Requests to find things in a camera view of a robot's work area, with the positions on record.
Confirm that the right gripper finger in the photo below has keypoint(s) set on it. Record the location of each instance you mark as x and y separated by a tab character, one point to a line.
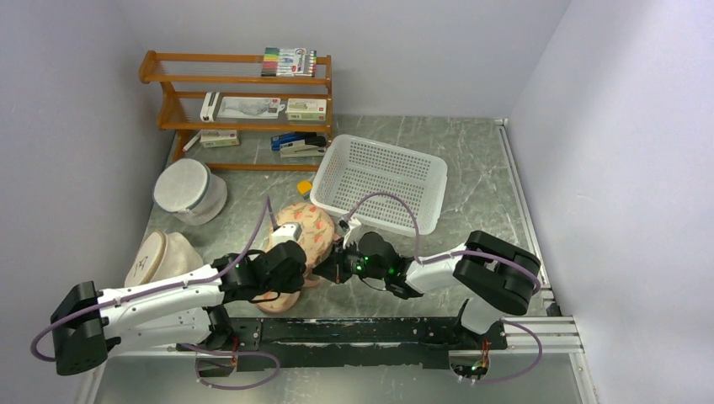
332	260
339	275

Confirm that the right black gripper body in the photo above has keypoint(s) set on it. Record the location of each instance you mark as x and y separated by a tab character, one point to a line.
359	267

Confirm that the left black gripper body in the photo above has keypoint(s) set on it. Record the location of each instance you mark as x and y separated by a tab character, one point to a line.
290	283

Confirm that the floral pink mesh laundry bag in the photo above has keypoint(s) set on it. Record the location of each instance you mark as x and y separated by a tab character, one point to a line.
316	239

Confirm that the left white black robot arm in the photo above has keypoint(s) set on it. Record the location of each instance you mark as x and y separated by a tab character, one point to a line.
91	325

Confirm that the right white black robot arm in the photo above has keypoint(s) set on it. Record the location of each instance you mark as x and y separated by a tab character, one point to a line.
502	277

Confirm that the white cylindrical mesh laundry bag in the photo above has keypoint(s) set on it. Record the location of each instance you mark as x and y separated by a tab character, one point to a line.
188	190

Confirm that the small yellow block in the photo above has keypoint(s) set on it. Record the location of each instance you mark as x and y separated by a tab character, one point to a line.
304	188

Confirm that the white perforated plastic basket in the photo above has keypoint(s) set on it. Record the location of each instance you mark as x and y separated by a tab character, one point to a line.
354	167

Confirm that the grey black stapler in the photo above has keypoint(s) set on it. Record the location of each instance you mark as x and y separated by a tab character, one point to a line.
309	147

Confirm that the blue stapler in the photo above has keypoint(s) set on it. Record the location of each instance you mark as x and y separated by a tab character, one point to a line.
293	139

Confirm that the white box under shelf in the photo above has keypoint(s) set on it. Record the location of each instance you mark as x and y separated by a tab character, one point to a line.
218	138

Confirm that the white red marker pen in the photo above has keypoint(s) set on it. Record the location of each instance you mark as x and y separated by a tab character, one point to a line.
191	143

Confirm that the green white small box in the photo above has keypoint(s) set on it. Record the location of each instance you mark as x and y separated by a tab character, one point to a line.
306	109

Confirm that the wooden three-tier shelf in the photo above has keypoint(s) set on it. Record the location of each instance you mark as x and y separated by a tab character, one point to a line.
273	92

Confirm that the white flat packaged item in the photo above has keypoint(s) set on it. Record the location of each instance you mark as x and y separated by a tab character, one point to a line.
250	108

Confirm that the coloured marker pen set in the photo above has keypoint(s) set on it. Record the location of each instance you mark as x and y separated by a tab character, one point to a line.
289	62

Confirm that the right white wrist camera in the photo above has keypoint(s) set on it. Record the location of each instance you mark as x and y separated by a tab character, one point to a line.
353	231

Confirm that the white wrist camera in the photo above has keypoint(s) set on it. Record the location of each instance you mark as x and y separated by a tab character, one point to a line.
289	232
353	231

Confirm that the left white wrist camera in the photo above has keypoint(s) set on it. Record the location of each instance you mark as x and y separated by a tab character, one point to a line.
289	232

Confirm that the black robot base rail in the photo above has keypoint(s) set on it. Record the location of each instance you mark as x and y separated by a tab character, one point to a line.
357	341

